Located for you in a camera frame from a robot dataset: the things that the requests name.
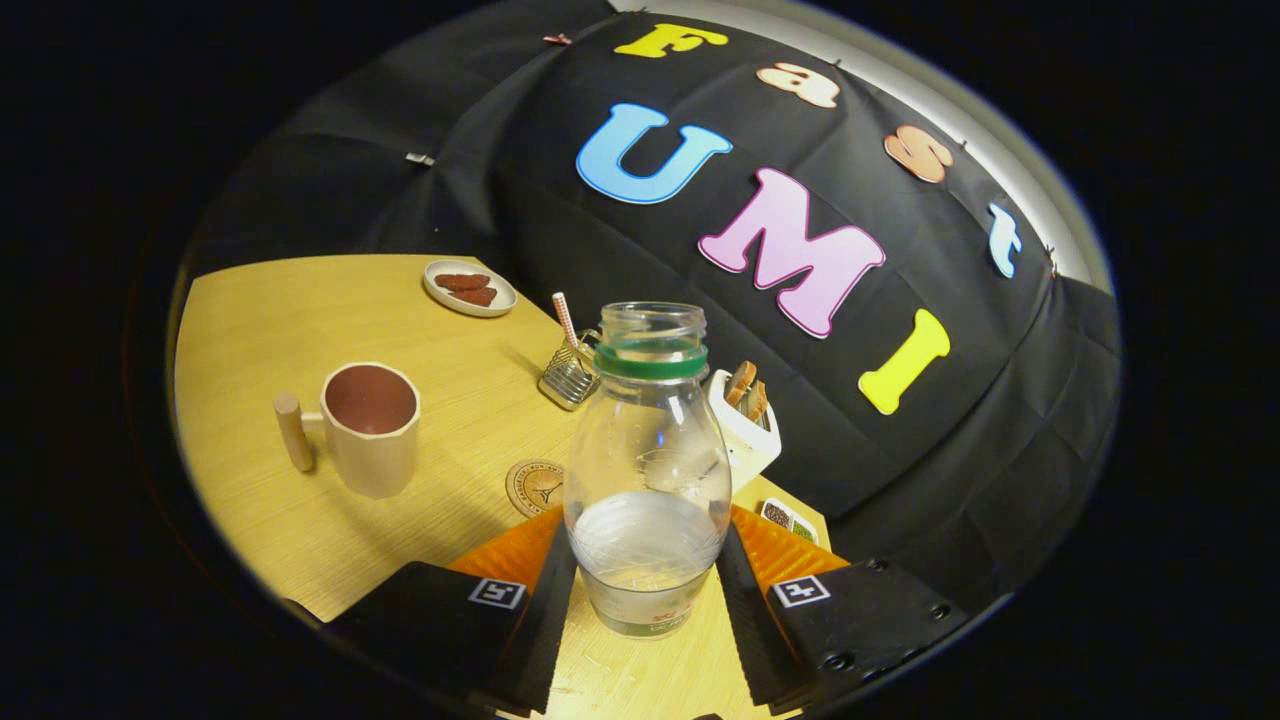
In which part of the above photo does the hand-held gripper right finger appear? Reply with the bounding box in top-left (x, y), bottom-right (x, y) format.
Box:
top-left (715, 505), bottom-right (971, 713)

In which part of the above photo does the metal wire basket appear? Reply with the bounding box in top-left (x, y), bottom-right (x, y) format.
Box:
top-left (538, 330), bottom-right (604, 411)

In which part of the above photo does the white toaster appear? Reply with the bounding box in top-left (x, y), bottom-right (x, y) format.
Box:
top-left (708, 369), bottom-right (783, 496)

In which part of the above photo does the round cork coaster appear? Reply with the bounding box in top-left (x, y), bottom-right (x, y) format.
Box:
top-left (505, 459), bottom-right (566, 519)

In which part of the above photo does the white round plate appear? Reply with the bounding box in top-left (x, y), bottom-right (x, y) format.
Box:
top-left (423, 259), bottom-right (518, 319)

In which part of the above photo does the black backdrop cloth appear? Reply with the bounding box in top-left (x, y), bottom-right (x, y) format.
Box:
top-left (185, 0), bottom-right (1121, 611)

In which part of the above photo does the clear plastic juice bottle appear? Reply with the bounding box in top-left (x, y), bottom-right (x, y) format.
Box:
top-left (563, 302), bottom-right (733, 639)

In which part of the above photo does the wooden table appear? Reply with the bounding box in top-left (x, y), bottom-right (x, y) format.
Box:
top-left (175, 254), bottom-right (833, 720)

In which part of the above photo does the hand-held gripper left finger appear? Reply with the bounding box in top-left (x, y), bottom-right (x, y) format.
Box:
top-left (330, 505), bottom-right (579, 716)

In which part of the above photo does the cream cup with wooden handle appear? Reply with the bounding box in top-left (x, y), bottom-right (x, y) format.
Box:
top-left (273, 362), bottom-right (422, 500)

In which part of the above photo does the white divided bean dish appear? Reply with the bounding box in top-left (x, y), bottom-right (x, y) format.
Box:
top-left (758, 497), bottom-right (819, 546)

